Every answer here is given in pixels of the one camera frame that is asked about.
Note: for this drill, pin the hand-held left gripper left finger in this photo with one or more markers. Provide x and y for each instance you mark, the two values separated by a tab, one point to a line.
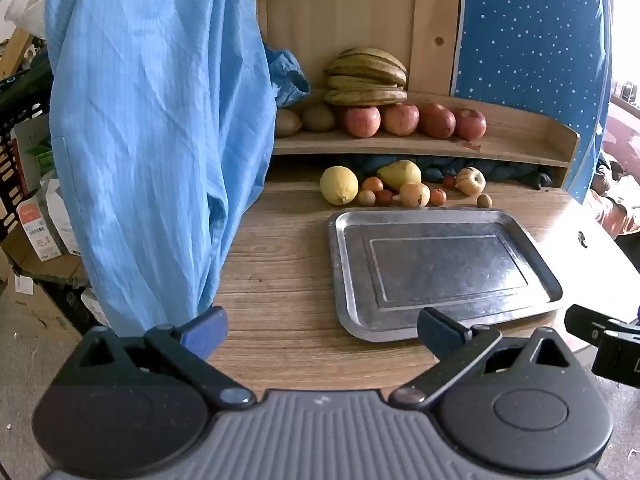
206	329

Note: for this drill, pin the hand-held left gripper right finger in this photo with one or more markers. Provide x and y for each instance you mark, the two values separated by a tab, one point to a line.
441	331

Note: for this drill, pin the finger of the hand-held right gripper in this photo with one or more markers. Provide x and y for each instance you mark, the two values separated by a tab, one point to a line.
585	324

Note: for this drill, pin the metal tray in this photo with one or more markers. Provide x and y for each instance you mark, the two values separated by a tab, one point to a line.
440	270

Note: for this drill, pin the striped cream pepino melon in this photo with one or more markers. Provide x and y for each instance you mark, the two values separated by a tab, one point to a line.
471	181

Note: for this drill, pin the small orange tangerine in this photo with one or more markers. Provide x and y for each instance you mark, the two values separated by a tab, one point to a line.
371	184

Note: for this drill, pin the peach-coloured cloth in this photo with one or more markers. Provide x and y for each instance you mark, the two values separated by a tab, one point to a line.
615	205

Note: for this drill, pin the red cherry tomato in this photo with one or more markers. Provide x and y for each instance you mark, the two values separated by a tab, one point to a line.
384	197
449	181
438	197

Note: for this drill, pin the small brown round fruit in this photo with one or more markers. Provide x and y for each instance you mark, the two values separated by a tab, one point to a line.
484	201

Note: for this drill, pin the small tan round fruit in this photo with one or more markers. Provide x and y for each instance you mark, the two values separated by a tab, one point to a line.
366	198

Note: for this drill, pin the yellow pear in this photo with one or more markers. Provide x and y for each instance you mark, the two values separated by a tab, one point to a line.
400	174

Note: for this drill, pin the flat brown cardboard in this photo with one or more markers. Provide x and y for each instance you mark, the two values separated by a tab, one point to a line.
45	275

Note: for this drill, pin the yellow lemon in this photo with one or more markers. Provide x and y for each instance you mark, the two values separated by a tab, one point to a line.
339	186

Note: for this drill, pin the plain white carton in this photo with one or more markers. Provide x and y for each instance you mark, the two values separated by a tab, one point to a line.
62	215

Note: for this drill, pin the white and red carton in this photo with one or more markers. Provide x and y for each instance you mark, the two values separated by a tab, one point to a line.
37	230

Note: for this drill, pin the wooden shelf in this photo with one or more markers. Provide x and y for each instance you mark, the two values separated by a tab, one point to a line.
510	135

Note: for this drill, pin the red apple with pale top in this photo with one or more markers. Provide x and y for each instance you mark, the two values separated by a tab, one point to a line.
470	125

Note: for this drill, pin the dark red apple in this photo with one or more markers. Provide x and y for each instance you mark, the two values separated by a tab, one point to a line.
436	121

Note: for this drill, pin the brown kiwi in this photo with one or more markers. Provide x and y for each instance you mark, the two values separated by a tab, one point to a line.
287	123
318	118

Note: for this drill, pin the brown-bruised yellow banana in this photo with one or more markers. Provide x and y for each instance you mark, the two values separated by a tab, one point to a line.
365	97

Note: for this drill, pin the white and green carton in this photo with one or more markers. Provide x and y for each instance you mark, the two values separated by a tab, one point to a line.
32	150

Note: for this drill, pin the blue plastic shoe cover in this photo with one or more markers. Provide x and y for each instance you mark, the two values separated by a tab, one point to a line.
287	80

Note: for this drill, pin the large spotted yellow banana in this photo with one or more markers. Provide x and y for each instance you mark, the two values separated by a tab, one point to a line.
365	69

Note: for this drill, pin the blue white-dotted cloth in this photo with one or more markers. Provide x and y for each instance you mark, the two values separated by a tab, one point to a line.
530	50

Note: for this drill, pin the thin spotted yellow banana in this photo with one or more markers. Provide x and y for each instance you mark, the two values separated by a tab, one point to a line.
380	55

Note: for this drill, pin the black plastic crate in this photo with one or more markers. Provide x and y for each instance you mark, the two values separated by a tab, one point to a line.
15	110

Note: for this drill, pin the white plastic bag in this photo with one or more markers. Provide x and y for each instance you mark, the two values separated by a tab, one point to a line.
25	15

